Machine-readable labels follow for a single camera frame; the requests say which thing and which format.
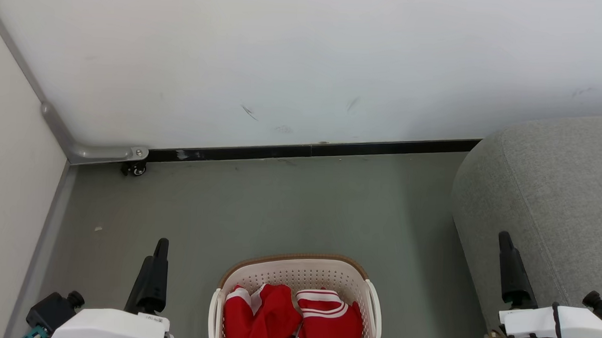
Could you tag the cream perforated laundry basket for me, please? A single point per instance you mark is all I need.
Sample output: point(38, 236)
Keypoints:
point(297, 271)

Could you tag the grey vertical corner trim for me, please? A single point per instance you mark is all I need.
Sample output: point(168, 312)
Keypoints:
point(15, 49)

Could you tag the grey metal corner bracket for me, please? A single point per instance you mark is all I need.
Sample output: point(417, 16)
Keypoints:
point(96, 153)

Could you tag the black baseboard strip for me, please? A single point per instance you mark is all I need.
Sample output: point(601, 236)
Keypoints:
point(306, 151)

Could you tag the grey fabric sofa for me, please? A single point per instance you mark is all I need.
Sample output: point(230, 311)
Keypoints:
point(545, 187)

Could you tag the small black caster wheel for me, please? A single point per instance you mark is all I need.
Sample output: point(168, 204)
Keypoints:
point(136, 169)

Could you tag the grey wall base trim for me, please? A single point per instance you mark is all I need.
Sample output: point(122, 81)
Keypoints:
point(40, 255)

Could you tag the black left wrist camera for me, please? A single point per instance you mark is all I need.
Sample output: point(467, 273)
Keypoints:
point(50, 311)

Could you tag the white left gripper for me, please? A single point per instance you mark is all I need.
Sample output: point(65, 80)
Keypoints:
point(110, 327)

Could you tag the red garment with striped band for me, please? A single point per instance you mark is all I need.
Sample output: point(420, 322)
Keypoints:
point(328, 325)

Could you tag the red garment with white panel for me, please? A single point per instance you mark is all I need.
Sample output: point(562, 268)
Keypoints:
point(260, 317)

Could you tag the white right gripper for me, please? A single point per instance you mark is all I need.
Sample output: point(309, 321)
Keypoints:
point(531, 322)

